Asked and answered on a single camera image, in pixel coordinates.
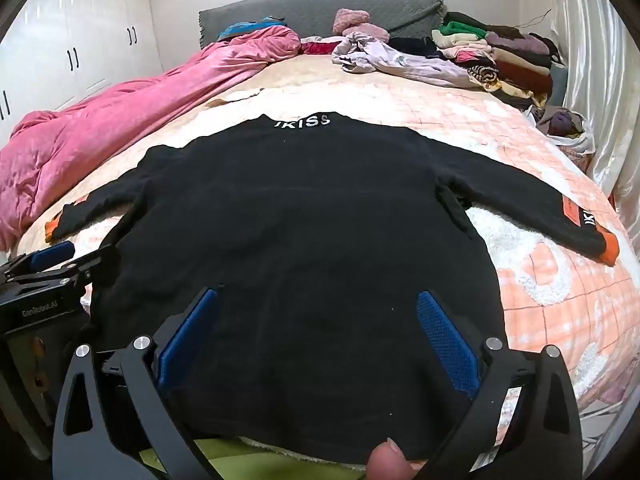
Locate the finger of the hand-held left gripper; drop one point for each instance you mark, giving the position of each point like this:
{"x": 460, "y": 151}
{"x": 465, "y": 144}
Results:
{"x": 95, "y": 262}
{"x": 50, "y": 255}

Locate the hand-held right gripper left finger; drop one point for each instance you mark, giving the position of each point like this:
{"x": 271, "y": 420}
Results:
{"x": 190, "y": 335}

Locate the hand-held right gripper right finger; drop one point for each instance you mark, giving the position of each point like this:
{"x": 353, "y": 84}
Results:
{"x": 447, "y": 340}

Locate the black sweater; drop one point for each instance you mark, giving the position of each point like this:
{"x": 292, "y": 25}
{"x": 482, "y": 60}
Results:
{"x": 300, "y": 235}

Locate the white bag of clothes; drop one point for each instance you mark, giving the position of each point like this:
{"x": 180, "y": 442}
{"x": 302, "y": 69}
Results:
{"x": 565, "y": 125}

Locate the pile of folded clothes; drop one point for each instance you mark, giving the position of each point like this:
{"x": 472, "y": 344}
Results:
{"x": 510, "y": 60}

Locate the person's right hand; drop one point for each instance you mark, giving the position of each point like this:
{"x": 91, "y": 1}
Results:
{"x": 390, "y": 462}

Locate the peach plaid fleece blanket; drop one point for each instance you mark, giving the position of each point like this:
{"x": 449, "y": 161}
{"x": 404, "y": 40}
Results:
{"x": 550, "y": 300}

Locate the yellow-green cloth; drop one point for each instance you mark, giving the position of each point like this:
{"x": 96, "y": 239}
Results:
{"x": 215, "y": 452}

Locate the pink quilt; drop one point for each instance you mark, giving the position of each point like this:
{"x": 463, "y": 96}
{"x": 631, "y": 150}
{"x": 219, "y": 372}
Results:
{"x": 125, "y": 125}

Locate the white wardrobe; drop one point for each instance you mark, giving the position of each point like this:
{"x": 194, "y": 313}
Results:
{"x": 75, "y": 25}

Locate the bed with beige sheet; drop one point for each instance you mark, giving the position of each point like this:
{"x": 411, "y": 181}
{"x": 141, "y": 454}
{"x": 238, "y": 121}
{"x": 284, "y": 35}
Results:
{"x": 300, "y": 72}

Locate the grey-blue cushion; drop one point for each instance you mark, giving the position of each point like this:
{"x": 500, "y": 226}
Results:
{"x": 559, "y": 82}

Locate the blue patterned cloth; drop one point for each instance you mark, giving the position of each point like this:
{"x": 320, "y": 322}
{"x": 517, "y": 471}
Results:
{"x": 250, "y": 27}

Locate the crumpled lilac garment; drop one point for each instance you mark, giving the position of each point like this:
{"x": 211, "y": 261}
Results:
{"x": 400, "y": 62}

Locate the black crumpled garment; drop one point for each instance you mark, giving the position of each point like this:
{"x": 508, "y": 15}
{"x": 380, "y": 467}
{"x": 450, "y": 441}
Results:
{"x": 410, "y": 46}

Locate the red cloth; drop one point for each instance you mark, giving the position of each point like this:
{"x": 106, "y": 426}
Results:
{"x": 320, "y": 47}

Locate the dusty pink cushion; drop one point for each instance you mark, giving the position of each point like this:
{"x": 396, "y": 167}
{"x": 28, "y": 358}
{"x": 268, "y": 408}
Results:
{"x": 372, "y": 31}

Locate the white satin curtain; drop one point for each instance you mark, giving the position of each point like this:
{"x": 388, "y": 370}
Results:
{"x": 600, "y": 60}

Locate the grey padded headboard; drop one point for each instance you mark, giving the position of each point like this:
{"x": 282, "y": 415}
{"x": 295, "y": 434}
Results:
{"x": 310, "y": 15}

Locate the pink fluffy garment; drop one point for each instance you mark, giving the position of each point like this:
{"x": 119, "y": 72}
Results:
{"x": 350, "y": 17}

